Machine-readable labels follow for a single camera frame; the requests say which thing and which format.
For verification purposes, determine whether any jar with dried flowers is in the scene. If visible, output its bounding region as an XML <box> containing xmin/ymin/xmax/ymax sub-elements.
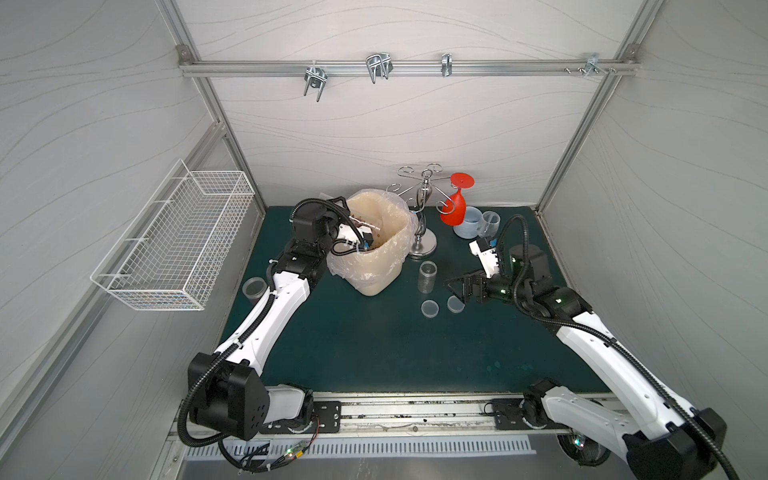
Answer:
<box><xmin>417</xmin><ymin>260</ymin><xmax>437</xmax><ymax>294</ymax></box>

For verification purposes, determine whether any clear plastic jar lid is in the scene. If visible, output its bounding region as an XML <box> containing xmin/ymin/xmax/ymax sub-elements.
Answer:
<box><xmin>420</xmin><ymin>299</ymin><xmax>440</xmax><ymax>319</ymax></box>

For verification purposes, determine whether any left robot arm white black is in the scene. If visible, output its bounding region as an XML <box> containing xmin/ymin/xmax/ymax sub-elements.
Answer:
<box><xmin>177</xmin><ymin>196</ymin><xmax>372</xmax><ymax>448</ymax></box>

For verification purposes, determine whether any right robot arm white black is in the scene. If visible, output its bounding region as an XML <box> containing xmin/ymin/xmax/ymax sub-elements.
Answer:
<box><xmin>446</xmin><ymin>214</ymin><xmax>739</xmax><ymax>479</ymax></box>

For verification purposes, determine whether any chrome glass holder stand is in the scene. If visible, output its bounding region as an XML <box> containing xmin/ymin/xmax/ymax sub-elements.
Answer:
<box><xmin>386</xmin><ymin>163</ymin><xmax>450</xmax><ymax>260</ymax></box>

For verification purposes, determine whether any cream trash bin with bag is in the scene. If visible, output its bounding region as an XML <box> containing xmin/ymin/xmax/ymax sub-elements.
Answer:
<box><xmin>327</xmin><ymin>189</ymin><xmax>419</xmax><ymax>297</ymax></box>

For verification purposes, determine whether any clear wine glass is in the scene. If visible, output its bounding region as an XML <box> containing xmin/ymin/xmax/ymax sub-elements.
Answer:
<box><xmin>478</xmin><ymin>211</ymin><xmax>501</xmax><ymax>239</ymax></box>

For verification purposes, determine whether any red plastic wine glass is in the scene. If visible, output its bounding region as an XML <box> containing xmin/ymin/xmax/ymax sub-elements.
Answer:
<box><xmin>438</xmin><ymin>172</ymin><xmax>475</xmax><ymax>227</ymax></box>

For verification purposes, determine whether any metal hook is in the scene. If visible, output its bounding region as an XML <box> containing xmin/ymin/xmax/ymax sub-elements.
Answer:
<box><xmin>303</xmin><ymin>66</ymin><xmax>328</xmax><ymax>102</ymax></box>
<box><xmin>441</xmin><ymin>53</ymin><xmax>453</xmax><ymax>78</ymax></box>
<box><xmin>365</xmin><ymin>52</ymin><xmax>393</xmax><ymax>84</ymax></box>

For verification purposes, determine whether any white vent strip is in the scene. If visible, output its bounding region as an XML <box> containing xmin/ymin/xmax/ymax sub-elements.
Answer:
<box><xmin>185</xmin><ymin>434</ymin><xmax>537</xmax><ymax>461</ymax></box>

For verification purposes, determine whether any metal hook right end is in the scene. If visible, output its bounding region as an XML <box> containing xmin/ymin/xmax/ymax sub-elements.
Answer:
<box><xmin>564</xmin><ymin>54</ymin><xmax>617</xmax><ymax>78</ymax></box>

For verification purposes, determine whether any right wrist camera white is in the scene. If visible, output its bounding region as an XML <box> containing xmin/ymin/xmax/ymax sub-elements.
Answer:
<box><xmin>469</xmin><ymin>238</ymin><xmax>500</xmax><ymax>279</ymax></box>

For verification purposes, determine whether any white wire basket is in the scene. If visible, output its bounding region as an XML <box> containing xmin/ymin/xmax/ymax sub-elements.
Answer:
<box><xmin>90</xmin><ymin>159</ymin><xmax>254</xmax><ymax>311</ymax></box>

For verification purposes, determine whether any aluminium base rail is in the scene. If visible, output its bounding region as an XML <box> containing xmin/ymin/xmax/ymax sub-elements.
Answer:
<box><xmin>173</xmin><ymin>392</ymin><xmax>625</xmax><ymax>436</ymax></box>

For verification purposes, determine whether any aluminium top rail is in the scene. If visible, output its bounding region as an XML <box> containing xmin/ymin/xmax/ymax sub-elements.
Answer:
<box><xmin>180</xmin><ymin>57</ymin><xmax>641</xmax><ymax>78</ymax></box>

